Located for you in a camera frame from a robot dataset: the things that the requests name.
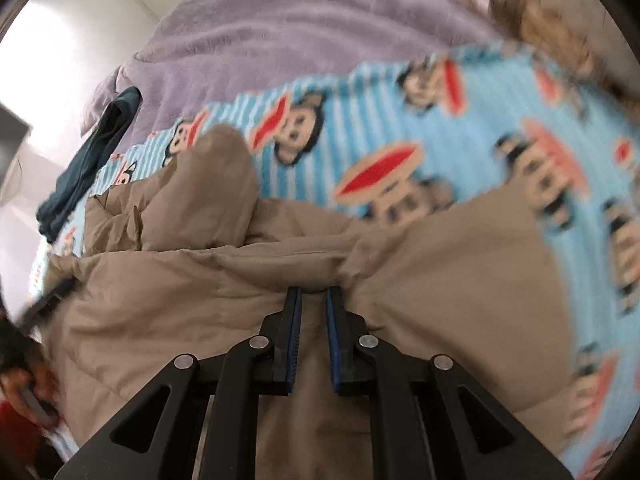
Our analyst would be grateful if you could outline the dark blue jeans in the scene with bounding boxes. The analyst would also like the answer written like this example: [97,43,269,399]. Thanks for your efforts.
[36,86,143,243]

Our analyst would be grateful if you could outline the purple fleece blanket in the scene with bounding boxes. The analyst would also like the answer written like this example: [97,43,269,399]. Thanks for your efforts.
[80,0,506,161]

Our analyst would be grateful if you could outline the wall-mounted television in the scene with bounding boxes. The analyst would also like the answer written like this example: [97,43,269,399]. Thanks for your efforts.
[0,102,32,201]

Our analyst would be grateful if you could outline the blue striped monkey print blanket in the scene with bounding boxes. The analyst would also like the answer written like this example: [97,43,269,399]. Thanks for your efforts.
[30,42,640,480]

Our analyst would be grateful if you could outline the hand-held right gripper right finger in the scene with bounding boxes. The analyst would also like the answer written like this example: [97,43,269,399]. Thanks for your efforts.
[325,285,576,480]

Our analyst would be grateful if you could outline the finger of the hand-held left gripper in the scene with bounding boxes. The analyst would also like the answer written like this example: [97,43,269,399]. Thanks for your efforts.
[19,276,79,332]

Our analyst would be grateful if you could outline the tan puffer jacket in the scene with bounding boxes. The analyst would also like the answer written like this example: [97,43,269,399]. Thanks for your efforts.
[42,125,576,480]

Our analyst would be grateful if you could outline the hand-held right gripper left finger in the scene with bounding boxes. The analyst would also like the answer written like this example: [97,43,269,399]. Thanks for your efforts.
[52,285,304,480]

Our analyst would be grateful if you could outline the person's left hand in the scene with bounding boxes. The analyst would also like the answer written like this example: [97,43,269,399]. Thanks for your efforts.
[0,357,60,430]

